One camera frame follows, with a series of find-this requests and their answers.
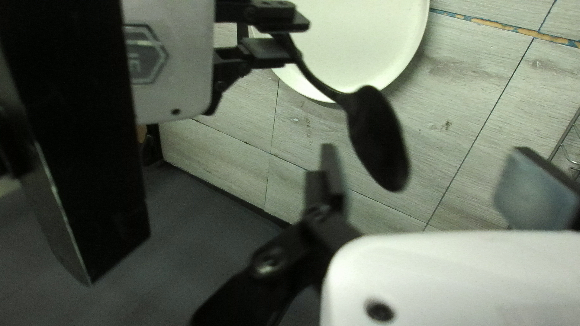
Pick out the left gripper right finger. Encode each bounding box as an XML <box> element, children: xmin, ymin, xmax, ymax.
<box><xmin>494</xmin><ymin>146</ymin><xmax>580</xmax><ymax>232</ymax></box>

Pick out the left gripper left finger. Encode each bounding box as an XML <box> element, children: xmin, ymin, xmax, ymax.
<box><xmin>190</xmin><ymin>144</ymin><xmax>363</xmax><ymax>326</ymax></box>

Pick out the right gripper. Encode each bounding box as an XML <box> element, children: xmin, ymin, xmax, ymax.
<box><xmin>120</xmin><ymin>0</ymin><xmax>311</xmax><ymax>126</ymax></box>

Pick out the black spoon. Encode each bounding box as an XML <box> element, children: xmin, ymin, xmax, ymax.
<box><xmin>272</xmin><ymin>32</ymin><xmax>411</xmax><ymax>193</ymax></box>

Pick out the pale plate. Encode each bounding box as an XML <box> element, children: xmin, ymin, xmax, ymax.
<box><xmin>250</xmin><ymin>0</ymin><xmax>430</xmax><ymax>104</ymax></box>

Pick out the wire dish rack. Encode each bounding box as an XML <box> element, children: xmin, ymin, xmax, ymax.
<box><xmin>547</xmin><ymin>106</ymin><xmax>580</xmax><ymax>181</ymax></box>

